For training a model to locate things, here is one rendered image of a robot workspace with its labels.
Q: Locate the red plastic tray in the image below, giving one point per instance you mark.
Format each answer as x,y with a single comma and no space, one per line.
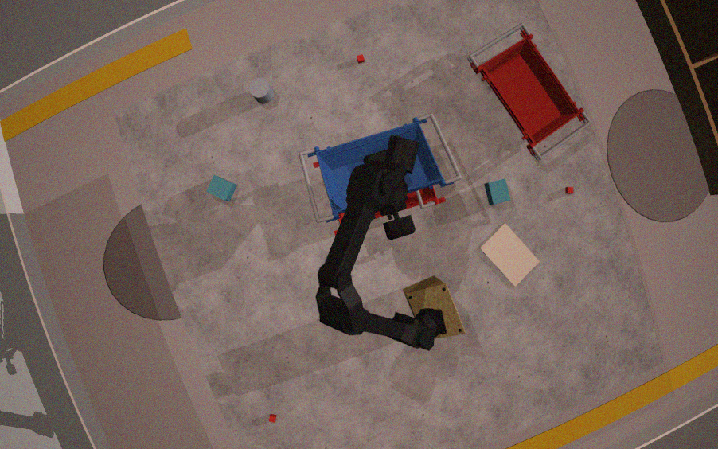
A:
426,196

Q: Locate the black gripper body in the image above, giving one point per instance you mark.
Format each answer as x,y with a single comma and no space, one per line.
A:
400,226

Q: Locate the teal block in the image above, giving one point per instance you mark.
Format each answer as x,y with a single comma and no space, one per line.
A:
497,192
221,188

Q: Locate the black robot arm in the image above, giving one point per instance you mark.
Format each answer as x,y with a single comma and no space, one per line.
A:
374,186

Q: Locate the grey cylinder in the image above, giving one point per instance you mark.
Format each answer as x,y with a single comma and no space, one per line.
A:
261,90

